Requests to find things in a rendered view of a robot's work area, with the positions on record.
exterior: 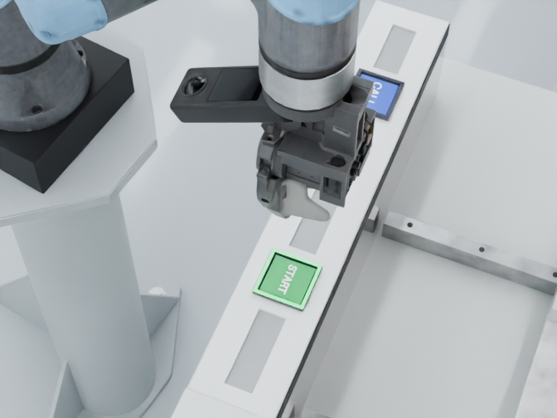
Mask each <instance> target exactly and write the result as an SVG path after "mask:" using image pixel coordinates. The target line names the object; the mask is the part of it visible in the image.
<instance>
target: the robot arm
mask: <svg viewBox="0 0 557 418"><path fill-rule="evenodd" d="M156 1H158V0H0V129H1V130H6V131H11V132H30V131H35V130H39V129H44V128H47V127H50V126H52V125H54V124H57V123H59V122H61V121H62V120H63V119H65V118H67V117H68V116H69V115H71V114H72V113H73V112H74V111H75V110H76V109H77V108H78V107H79V106H80V105H81V103H82V102H83V100H84V99H85V97H86V96H87V93H88V91H89V88H90V82H91V74H90V67H89V63H88V60H87V57H86V54H85V52H84V50H83V48H82V47H81V45H80V44H79V43H78V41H77V40H76V39H75V38H77V37H79V36H83V35H85V34H87V33H90V32H93V31H98V30H101V29H103V28H105V27H106V25H107V24H108V23H110V22H112V21H115V20H117V19H119V18H121V17H124V16H126V15H128V14H129V13H131V12H135V11H137V10H138V9H140V8H142V7H146V6H147V5H149V4H151V3H153V2H156ZM250 1H251V2H252V3H253V4H254V7H255V9H256V11H257V13H258V33H259V65H258V66H217V67H195V68H190V69H188V70H187V72H186V74H185V75H184V77H183V79H182V82H181V84H180V85H179V87H178V89H177V92H176V94H175V95H174V97H173V99H172V102H171V103H170V109H171V110H172V112H173V113H174V114H175V115H176V116H177V117H178V119H179V120H180V121H181V122H183V123H262V124H261V127H262V129H263V130H264V132H263V134H262V136H261V139H260V141H259V146H258V149H257V156H256V168H257V169H258V170H259V171H258V172H257V174H256V177H257V187H256V196H257V199H258V201H259V202H260V204H261V205H262V206H263V207H266V208H267V209H268V210H269V211H270V212H272V213H273V214H274V215H275V216H279V217H282V218H284V219H288V218H289V217H290V216H298V217H302V218H307V219H311V220H314V221H328V220H329V219H330V213H329V212H328V211H327V210H326V209H325V208H323V207H321V206H320V205H319V204H317V203H316V202H315V201H313V200H312V199H311V198H310V197H309V196H308V188H310V189H316V190H318V191H319V200H322V201H325V202H329V203H331V204H333V205H336V206H339V207H343V208H344V206H345V204H346V195H347V193H348V192H349V191H350V187H351V185H352V183H353V181H355V180H356V177H359V176H360V174H361V171H362V168H363V167H364V165H365V163H366V160H367V158H368V156H369V154H370V149H371V146H372V142H373V134H374V127H375V113H376V110H374V109H370V108H367V107H366V106H367V104H368V102H369V99H370V97H371V95H372V93H373V87H374V81H371V80H367V79H364V78H361V77H358V76H355V75H354V70H355V62H356V43H357V33H358V23H359V14H360V5H361V0H250Z"/></svg>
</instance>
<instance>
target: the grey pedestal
mask: <svg viewBox="0 0 557 418"><path fill-rule="evenodd" d="M83 37H85V38H87V39H89V40H91V41H94V42H96V43H98V44H100V45H101V46H104V47H106V48H108V49H110V50H112V51H115V52H117V53H119V54H120V55H122V56H125V57H127V58H129V62H130V67H131V72H132V77H133V87H134V93H133V94H132V95H131V96H130V97H129V99H128V100H127V101H126V102H125V103H124V104H123V106H122V107H121V108H120V109H119V110H118V111H117V112H116V114H115V115H114V116H113V117H112V118H111V119H110V120H109V122H108V123H107V124H106V125H105V126H104V127H103V128H102V129H101V130H100V131H99V132H98V133H97V134H96V135H95V137H94V138H93V139H92V140H91V141H90V142H89V144H88V145H87V146H86V147H85V148H84V149H83V150H82V152H81V153H80V154H79V155H78V156H77V157H76V158H75V160H74V161H73V162H72V163H71V164H70V165H69V167H68V168H67V169H66V170H65V171H64V172H63V173H62V174H61V175H60V176H59V177H58V178H57V179H56V181H55V182H54V183H53V184H52V185H51V186H50V187H49V188H48V190H47V191H46V192H45V193H44V194H42V193H40V192H38V191H37V190H35V189H33V188H32V187H29V186H28V185H26V184H25V183H23V182H21V181H19V180H17V179H16V178H14V177H13V176H11V175H9V174H7V173H5V172H4V171H3V170H1V169H0V227H4V226H11V227H12V229H11V230H10V231H9V232H8V233H7V234H6V235H5V236H4V237H3V238H2V239H1V240H0V418H142V417H143V415H144V414H145V412H146V411H147V410H148V408H149V407H150V405H151V404H152V403H153V402H154V401H155V399H156V398H157V396H158V395H159V394H160V392H161V391H162V390H163V388H164V387H165V386H166V384H168V382H169V381H170V380H171V377H172V367H173V359H174V352H175V345H176V338H177V324H178V317H179V309H180V302H181V295H182V289H181V287H180V286H178V285H176V284H174V283H173V282H171V281H170V280H168V279H165V278H164V277H162V276H161V275H159V274H157V273H155V272H154V271H152V270H150V269H149V268H147V267H145V266H144V265H141V264H140V263H138V262H137V261H135V260H133V256H132V252H131V248H130V244H129V239H128V232H127V227H126V224H125V220H124V212H123V208H122V203H121V199H120V195H119V193H120V192H121V191H122V189H123V188H124V187H125V186H126V185H127V183H128V182H129V181H130V180H131V178H132V177H133V176H134V175H135V174H136V172H137V171H138V170H139V169H140V168H141V167H142V166H143V165H144V164H145V163H146V161H147V160H148V159H149V158H150V156H151V155H152V154H153V153H154V152H155V150H156V149H157V135H156V129H155V122H154V116H153V105H152V98H151V92H150V86H149V80H148V68H147V62H146V56H145V51H144V50H143V48H141V47H139V46H136V45H134V44H133V43H131V42H129V41H126V40H124V39H123V38H122V37H120V36H117V35H115V34H113V33H112V32H109V31H107V30H105V29H104V28H103V29H101V30H98V31H93V32H90V33H87V34H85V35H83Z"/></svg>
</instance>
